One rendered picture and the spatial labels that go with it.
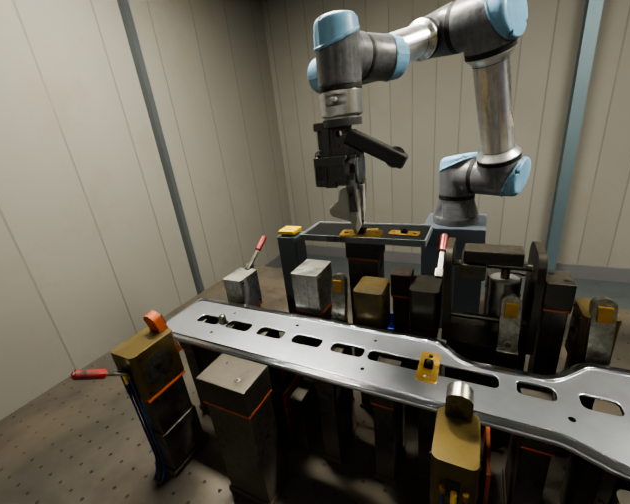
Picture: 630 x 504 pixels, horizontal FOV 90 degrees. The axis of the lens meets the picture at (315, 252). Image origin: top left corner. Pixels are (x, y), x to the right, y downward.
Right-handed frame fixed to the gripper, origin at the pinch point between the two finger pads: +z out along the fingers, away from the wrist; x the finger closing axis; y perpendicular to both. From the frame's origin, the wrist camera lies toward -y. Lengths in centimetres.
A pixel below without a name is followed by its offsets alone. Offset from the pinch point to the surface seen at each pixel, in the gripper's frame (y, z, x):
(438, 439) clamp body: -15.6, 22.8, 25.4
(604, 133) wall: -124, 8, -254
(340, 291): 8.5, 20.1, -8.2
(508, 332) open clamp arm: -28.4, 24.6, -4.9
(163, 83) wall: 175, -62, -142
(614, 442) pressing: -38.8, 27.5, 15.4
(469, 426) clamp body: -19.6, 22.9, 22.1
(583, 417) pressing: -36.3, 27.4, 11.8
